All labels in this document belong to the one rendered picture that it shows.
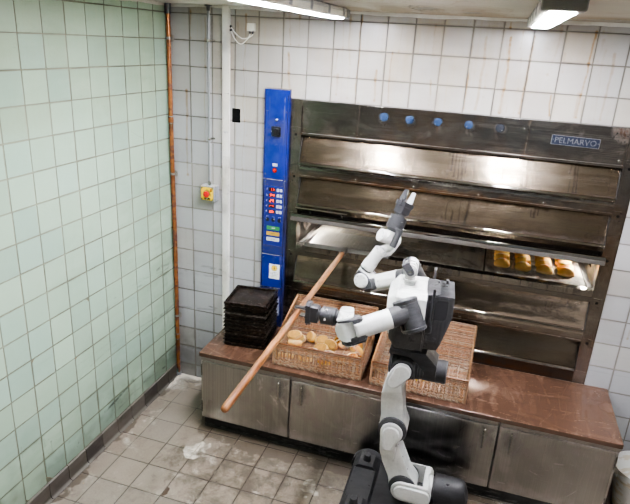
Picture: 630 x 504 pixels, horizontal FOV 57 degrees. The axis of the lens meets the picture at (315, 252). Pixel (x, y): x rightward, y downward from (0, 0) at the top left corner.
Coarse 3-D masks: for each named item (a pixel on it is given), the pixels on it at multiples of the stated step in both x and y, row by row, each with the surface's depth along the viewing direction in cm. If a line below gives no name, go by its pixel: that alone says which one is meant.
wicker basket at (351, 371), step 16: (320, 304) 381; (336, 304) 378; (352, 304) 375; (304, 320) 384; (368, 336) 349; (288, 352) 346; (304, 352) 343; (320, 352) 340; (336, 352) 367; (368, 352) 356; (304, 368) 346; (320, 368) 344; (336, 368) 349; (352, 368) 338
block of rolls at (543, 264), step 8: (496, 256) 367; (504, 256) 366; (520, 256) 364; (528, 256) 370; (536, 256) 376; (496, 264) 359; (504, 264) 357; (520, 264) 354; (528, 264) 354; (536, 264) 361; (544, 264) 353; (560, 264) 357; (568, 264) 356; (544, 272) 351; (552, 272) 351; (560, 272) 349; (568, 272) 347
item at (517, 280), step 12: (312, 252) 376; (324, 252) 374; (336, 252) 371; (396, 264) 361; (432, 264) 357; (468, 276) 350; (480, 276) 348; (492, 276) 345; (504, 276) 345; (516, 276) 346; (540, 288) 339; (552, 288) 337; (564, 288) 335; (576, 288) 333; (588, 288) 334
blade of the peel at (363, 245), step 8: (320, 232) 403; (328, 232) 404; (336, 232) 404; (312, 240) 386; (320, 240) 387; (328, 240) 388; (336, 240) 389; (344, 240) 390; (352, 240) 390; (360, 240) 391; (368, 240) 392; (376, 240) 393; (328, 248) 372; (336, 248) 370; (352, 248) 376; (360, 248) 376; (368, 248) 377
